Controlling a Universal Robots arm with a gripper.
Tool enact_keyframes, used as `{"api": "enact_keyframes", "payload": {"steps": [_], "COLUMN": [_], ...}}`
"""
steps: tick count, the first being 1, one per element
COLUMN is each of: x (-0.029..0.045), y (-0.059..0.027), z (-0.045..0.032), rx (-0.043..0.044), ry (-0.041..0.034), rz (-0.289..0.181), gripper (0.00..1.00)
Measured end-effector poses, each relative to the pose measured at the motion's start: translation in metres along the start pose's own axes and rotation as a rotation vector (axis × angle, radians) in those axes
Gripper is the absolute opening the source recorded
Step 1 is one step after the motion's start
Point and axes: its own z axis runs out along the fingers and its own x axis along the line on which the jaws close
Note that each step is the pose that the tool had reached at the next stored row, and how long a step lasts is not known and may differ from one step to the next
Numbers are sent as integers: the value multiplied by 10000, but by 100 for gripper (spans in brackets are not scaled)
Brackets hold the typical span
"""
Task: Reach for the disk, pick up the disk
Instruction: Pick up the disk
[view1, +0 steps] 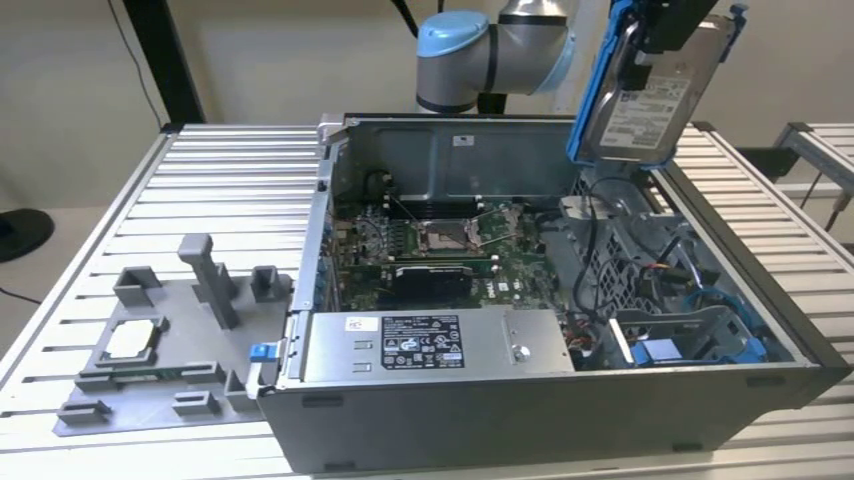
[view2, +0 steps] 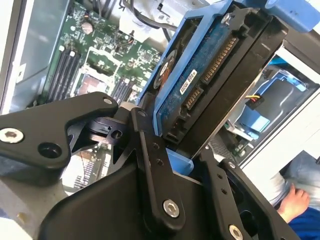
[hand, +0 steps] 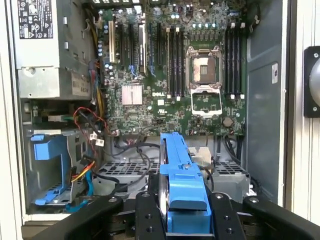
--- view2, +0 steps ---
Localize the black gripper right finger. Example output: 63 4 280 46
199 146 301 240

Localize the person's bare hand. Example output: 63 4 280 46
276 186 311 223

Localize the hard disk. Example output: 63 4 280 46
138 0 320 176

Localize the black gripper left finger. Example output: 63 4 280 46
0 91 187 231

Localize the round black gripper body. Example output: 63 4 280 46
37 164 222 240

